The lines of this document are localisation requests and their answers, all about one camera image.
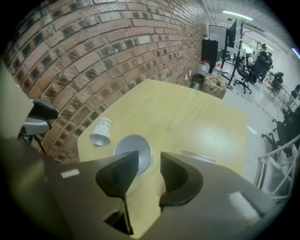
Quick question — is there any black display screen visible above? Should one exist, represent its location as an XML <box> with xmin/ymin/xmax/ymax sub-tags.
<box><xmin>226</xmin><ymin>20</ymin><xmax>237</xmax><ymax>49</ymax></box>

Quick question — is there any ceiling tube light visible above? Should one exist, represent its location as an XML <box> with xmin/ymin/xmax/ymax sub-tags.
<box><xmin>222</xmin><ymin>9</ymin><xmax>254</xmax><ymax>21</ymax></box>

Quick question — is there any white paper cup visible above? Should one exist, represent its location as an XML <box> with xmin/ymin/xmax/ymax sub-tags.
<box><xmin>89</xmin><ymin>117</ymin><xmax>112</xmax><ymax>146</ymax></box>
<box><xmin>113</xmin><ymin>134</ymin><xmax>153</xmax><ymax>175</ymax></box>

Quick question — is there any water jug with red cap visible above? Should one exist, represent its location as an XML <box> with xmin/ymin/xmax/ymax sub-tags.
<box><xmin>196</xmin><ymin>60</ymin><xmax>210</xmax><ymax>75</ymax></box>

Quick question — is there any white metal shelf rack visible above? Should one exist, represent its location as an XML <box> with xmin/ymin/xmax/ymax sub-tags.
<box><xmin>254</xmin><ymin>135</ymin><xmax>300</xmax><ymax>200</ymax></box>

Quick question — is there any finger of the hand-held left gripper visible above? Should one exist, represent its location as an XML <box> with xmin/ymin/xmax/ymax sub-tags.
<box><xmin>19</xmin><ymin>117</ymin><xmax>50</xmax><ymax>136</ymax></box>
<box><xmin>28</xmin><ymin>98</ymin><xmax>59</xmax><ymax>120</ymax></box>

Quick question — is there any black cabinet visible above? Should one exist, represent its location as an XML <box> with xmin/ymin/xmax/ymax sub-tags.
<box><xmin>202</xmin><ymin>39</ymin><xmax>218</xmax><ymax>68</ymax></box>

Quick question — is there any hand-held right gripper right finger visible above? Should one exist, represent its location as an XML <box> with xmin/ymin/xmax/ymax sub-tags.
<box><xmin>138</xmin><ymin>151</ymin><xmax>282</xmax><ymax>240</ymax></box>

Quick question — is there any black floor stand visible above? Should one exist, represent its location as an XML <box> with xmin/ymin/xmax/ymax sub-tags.
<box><xmin>220</xmin><ymin>20</ymin><xmax>249</xmax><ymax>90</ymax></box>

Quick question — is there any clear water jug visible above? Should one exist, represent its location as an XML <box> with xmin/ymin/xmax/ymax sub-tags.
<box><xmin>212</xmin><ymin>63</ymin><xmax>223</xmax><ymax>77</ymax></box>

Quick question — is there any whiteboard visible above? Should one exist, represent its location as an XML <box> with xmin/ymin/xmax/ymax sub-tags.
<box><xmin>208</xmin><ymin>24</ymin><xmax>232</xmax><ymax>50</ymax></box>

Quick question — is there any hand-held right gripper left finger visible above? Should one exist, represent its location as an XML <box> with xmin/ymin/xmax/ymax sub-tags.
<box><xmin>7</xmin><ymin>138</ymin><xmax>140</xmax><ymax>240</ymax></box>

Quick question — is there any cardboard box with striped tape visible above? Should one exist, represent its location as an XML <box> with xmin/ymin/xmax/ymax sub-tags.
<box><xmin>202</xmin><ymin>74</ymin><xmax>227</xmax><ymax>99</ymax></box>

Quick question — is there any black office chair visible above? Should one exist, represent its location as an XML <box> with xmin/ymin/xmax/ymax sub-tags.
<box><xmin>233</xmin><ymin>63</ymin><xmax>257</xmax><ymax>94</ymax></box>
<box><xmin>261</xmin><ymin>103</ymin><xmax>300</xmax><ymax>160</ymax></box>

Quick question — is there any black waste bin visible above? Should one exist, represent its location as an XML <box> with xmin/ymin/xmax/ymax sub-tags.
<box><xmin>192</xmin><ymin>73</ymin><xmax>206</xmax><ymax>91</ymax></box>

